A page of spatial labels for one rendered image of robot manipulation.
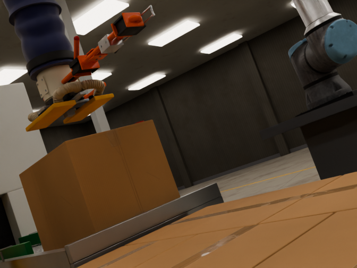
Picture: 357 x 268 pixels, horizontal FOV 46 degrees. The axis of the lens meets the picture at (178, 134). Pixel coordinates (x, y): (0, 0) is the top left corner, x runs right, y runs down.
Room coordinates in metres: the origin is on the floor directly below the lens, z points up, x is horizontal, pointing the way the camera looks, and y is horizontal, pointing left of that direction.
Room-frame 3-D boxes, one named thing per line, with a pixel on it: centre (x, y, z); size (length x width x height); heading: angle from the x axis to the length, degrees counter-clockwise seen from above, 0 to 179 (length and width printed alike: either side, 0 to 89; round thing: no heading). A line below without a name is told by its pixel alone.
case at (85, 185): (1.85, 0.42, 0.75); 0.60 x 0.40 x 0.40; 39
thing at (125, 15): (1.41, 0.04, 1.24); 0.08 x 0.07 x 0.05; 41
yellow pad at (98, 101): (1.93, 0.36, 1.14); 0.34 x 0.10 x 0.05; 41
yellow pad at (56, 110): (1.80, 0.50, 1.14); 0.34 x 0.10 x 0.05; 41
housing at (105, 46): (1.52, 0.12, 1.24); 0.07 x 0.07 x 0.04; 41
